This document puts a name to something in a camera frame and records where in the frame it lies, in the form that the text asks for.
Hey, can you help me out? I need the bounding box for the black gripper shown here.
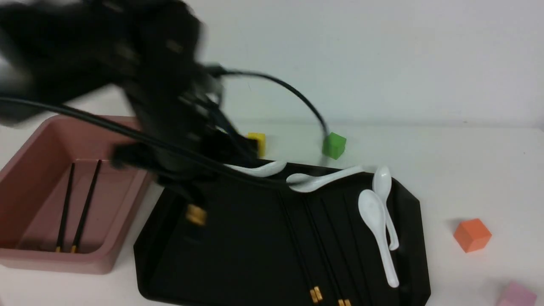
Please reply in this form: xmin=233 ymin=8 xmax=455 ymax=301
xmin=111 ymin=64 xmax=257 ymax=188

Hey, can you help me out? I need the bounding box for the black chopstick gold tip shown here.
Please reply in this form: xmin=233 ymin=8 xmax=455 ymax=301
xmin=185 ymin=186 xmax=208 ymax=227

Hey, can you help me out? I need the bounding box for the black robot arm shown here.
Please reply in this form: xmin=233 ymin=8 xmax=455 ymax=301
xmin=1 ymin=0 xmax=261 ymax=188

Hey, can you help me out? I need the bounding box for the yellow cube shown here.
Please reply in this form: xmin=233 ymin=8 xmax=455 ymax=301
xmin=247 ymin=133 xmax=266 ymax=158

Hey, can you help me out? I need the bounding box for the white spoon far left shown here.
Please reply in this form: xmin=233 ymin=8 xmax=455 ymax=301
xmin=224 ymin=161 xmax=287 ymax=178

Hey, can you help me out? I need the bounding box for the white spoon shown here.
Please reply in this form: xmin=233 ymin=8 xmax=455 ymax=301
xmin=286 ymin=165 xmax=365 ymax=193
xmin=224 ymin=161 xmax=287 ymax=178
xmin=358 ymin=189 xmax=400 ymax=288
xmin=372 ymin=165 xmax=400 ymax=251

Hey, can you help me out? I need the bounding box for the white spoon upper middle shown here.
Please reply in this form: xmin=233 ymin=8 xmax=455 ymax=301
xmin=286 ymin=165 xmax=365 ymax=193

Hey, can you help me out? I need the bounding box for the black tray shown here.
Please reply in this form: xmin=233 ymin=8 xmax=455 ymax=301
xmin=134 ymin=172 xmax=431 ymax=306

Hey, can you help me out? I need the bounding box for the green cube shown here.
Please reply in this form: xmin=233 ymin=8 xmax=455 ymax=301
xmin=321 ymin=132 xmax=347 ymax=159

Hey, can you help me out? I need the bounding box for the black chopstick in bin right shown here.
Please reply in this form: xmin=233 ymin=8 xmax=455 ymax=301
xmin=70 ymin=159 xmax=102 ymax=254

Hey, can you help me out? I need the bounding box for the black chopstick in bin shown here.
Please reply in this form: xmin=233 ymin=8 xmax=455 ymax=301
xmin=55 ymin=163 xmax=75 ymax=252
xmin=70 ymin=159 xmax=102 ymax=254

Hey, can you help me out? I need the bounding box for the pink plastic bin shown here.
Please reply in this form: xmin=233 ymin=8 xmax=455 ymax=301
xmin=0 ymin=116 xmax=152 ymax=275

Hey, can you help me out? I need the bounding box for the black chopstick in bin left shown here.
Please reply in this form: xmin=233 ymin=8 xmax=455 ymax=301
xmin=55 ymin=163 xmax=75 ymax=252

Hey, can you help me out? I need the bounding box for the white spoon right lower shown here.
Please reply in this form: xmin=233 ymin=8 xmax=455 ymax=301
xmin=358 ymin=189 xmax=400 ymax=288

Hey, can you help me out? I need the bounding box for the white spoon right upper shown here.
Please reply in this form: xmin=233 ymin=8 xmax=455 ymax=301
xmin=372 ymin=165 xmax=400 ymax=251

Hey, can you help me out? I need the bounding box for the black chopstick on tray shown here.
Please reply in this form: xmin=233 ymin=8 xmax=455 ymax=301
xmin=318 ymin=198 xmax=352 ymax=306
xmin=275 ymin=191 xmax=321 ymax=306
xmin=302 ymin=198 xmax=346 ymax=306

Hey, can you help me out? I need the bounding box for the orange cube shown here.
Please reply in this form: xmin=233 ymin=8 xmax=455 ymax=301
xmin=454 ymin=218 xmax=492 ymax=252

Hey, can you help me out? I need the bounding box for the pink cube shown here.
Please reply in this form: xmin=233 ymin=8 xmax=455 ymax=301
xmin=496 ymin=281 xmax=538 ymax=306

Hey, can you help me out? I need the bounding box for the black cable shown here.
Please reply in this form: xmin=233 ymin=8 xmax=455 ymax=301
xmin=217 ymin=68 xmax=330 ymax=139

